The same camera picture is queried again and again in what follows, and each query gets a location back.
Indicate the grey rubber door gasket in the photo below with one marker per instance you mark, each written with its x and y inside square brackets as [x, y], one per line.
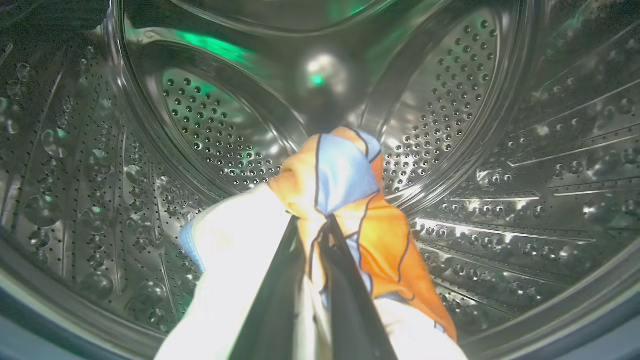
[575, 330]

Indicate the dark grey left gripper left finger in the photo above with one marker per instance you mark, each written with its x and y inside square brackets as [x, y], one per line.
[272, 300]

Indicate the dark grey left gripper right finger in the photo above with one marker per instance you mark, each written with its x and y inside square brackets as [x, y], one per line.
[350, 310]

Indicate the orange blue white garment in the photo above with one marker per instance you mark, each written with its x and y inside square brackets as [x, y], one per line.
[345, 190]

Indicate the perforated steel washing machine drum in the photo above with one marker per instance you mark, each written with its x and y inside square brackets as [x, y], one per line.
[500, 150]

